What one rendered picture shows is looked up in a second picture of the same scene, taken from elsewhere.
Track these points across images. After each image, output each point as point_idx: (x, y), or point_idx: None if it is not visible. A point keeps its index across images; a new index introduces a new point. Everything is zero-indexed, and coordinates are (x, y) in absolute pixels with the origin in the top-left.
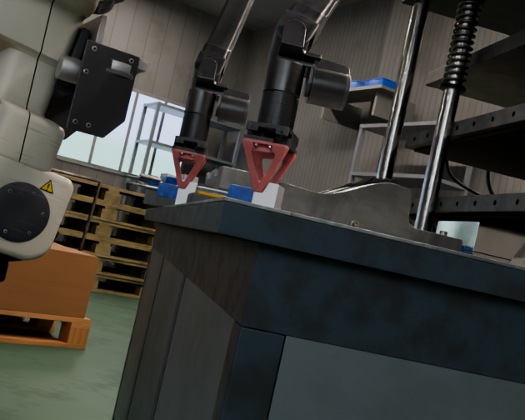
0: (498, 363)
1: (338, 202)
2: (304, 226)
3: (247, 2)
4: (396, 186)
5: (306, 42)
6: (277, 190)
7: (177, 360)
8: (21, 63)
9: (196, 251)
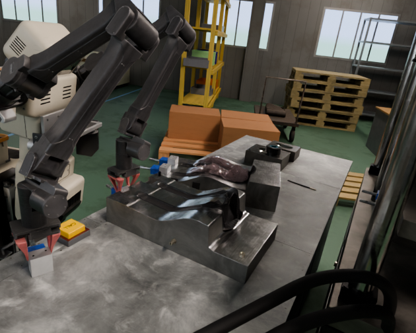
0: None
1: (164, 226)
2: None
3: (162, 68)
4: (197, 221)
5: (34, 170)
6: (30, 263)
7: None
8: (23, 142)
9: None
